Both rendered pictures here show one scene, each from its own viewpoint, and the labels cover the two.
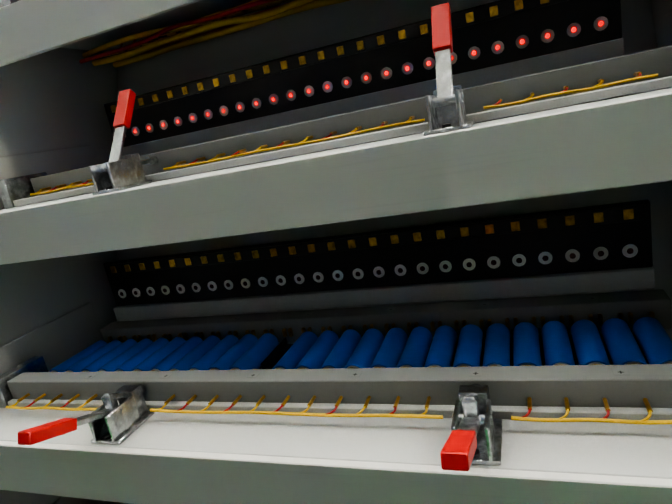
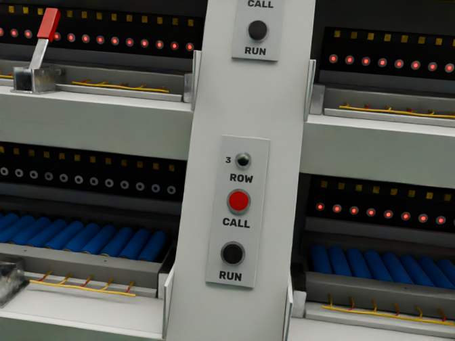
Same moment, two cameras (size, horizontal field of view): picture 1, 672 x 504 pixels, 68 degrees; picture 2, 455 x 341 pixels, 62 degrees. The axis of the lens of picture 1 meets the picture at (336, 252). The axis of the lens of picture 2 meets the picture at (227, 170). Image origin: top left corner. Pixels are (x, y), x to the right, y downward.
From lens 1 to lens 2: 0.18 m
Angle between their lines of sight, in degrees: 16
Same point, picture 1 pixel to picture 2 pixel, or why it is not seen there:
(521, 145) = (63, 114)
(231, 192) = not seen: outside the picture
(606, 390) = (93, 270)
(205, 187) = not seen: outside the picture
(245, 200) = not seen: outside the picture
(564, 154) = (86, 126)
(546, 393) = (60, 268)
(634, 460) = (80, 312)
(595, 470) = (53, 316)
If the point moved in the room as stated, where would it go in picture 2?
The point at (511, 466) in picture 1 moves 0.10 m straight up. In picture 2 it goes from (8, 310) to (28, 194)
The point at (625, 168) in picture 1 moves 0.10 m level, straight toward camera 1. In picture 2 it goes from (117, 143) to (37, 112)
